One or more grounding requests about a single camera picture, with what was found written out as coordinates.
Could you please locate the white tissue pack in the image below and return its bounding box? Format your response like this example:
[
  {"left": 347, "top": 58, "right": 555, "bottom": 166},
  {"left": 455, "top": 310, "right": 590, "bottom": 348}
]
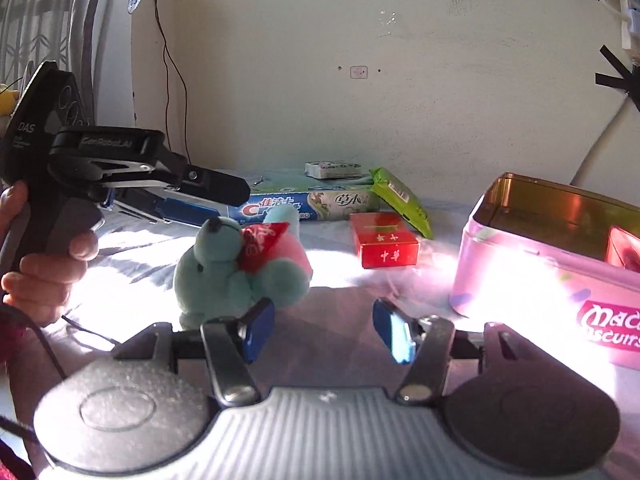
[{"left": 305, "top": 160, "right": 364, "bottom": 181}]

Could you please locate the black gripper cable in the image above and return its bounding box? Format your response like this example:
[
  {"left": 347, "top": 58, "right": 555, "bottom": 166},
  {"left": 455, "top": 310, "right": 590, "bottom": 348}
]
[{"left": 0, "top": 304, "right": 123, "bottom": 453}]

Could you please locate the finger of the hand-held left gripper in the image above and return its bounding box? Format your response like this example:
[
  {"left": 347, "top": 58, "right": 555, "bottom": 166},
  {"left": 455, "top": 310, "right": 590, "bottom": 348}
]
[
  {"left": 167, "top": 152, "right": 252, "bottom": 207},
  {"left": 102, "top": 187, "right": 228, "bottom": 226}
]

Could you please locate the green packet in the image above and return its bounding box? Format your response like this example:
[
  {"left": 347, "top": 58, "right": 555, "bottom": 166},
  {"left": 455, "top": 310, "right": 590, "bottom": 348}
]
[{"left": 369, "top": 166, "right": 434, "bottom": 240}]

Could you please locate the white power strip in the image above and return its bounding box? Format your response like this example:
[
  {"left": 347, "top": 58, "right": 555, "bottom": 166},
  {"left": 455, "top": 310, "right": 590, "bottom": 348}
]
[{"left": 617, "top": 0, "right": 640, "bottom": 52}]

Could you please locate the blue toothpaste box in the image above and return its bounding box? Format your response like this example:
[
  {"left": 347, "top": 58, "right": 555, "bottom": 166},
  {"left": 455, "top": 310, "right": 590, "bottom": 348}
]
[{"left": 227, "top": 170, "right": 381, "bottom": 225}]

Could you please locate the grey wall cable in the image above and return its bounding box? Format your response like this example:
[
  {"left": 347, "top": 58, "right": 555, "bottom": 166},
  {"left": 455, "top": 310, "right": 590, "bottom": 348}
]
[{"left": 570, "top": 94, "right": 640, "bottom": 187}]

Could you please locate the grey curtain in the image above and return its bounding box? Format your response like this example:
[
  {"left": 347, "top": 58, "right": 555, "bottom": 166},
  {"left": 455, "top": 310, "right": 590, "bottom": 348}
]
[{"left": 0, "top": 0, "right": 137, "bottom": 128}]

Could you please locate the black tape cross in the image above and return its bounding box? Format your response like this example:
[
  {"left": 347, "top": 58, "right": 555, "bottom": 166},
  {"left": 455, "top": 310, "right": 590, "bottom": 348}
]
[{"left": 595, "top": 45, "right": 640, "bottom": 107}]

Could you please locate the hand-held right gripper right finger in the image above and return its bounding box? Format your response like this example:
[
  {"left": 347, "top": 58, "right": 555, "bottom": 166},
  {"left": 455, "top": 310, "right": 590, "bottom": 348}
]
[{"left": 372, "top": 297, "right": 521, "bottom": 406}]

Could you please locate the person's left hand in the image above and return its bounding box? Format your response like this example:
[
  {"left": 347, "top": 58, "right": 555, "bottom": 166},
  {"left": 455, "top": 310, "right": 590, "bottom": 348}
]
[{"left": 0, "top": 180, "right": 100, "bottom": 329}]

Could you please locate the white power cable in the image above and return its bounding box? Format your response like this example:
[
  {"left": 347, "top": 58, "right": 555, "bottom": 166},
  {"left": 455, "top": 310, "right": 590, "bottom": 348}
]
[{"left": 597, "top": 0, "right": 633, "bottom": 24}]

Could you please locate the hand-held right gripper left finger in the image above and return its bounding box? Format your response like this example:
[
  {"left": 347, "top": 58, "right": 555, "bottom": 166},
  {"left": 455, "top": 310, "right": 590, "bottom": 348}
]
[{"left": 111, "top": 297, "right": 277, "bottom": 408}]

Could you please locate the pink biscuit tin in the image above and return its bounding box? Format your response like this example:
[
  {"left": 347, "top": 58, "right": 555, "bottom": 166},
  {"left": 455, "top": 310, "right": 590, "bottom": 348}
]
[{"left": 449, "top": 172, "right": 640, "bottom": 373}]

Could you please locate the teal and pink plush toy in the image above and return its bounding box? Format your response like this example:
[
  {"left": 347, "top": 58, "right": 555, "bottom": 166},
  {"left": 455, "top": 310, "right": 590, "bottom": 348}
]
[{"left": 172, "top": 207, "right": 314, "bottom": 331}]

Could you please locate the person's left forearm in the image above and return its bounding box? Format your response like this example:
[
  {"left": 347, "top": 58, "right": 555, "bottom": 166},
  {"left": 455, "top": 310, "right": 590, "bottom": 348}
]
[{"left": 0, "top": 305, "right": 68, "bottom": 480}]

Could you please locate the thin black wire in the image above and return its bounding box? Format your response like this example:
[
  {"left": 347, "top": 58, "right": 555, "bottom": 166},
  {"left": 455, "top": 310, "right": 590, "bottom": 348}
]
[{"left": 149, "top": 0, "right": 192, "bottom": 163}]

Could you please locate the yellow toy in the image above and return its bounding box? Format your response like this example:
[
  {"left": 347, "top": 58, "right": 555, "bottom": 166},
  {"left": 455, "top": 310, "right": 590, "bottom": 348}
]
[{"left": 0, "top": 82, "right": 21, "bottom": 117}]

